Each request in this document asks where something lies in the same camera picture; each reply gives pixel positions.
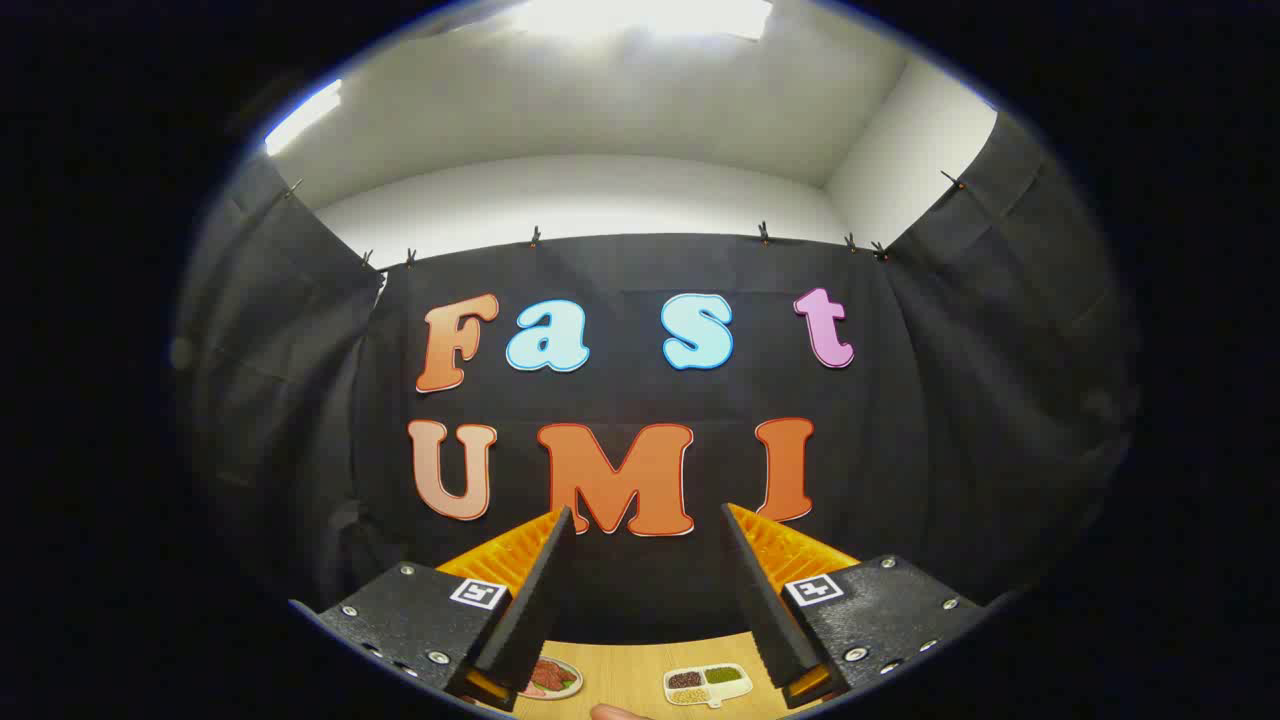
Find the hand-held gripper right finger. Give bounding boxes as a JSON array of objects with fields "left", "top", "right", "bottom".
[{"left": 720, "top": 502, "right": 1016, "bottom": 711}]

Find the ceiling light panel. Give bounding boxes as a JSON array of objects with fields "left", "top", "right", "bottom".
[{"left": 500, "top": 0, "right": 776, "bottom": 41}]

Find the oval plate with meat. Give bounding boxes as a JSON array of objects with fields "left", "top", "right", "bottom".
[{"left": 520, "top": 657, "right": 584, "bottom": 701}]

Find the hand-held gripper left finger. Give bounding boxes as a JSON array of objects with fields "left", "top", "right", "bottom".
[{"left": 288, "top": 505, "right": 578, "bottom": 713}]

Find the white divided dish with beans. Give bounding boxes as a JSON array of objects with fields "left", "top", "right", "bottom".
[{"left": 663, "top": 664, "right": 754, "bottom": 710}]

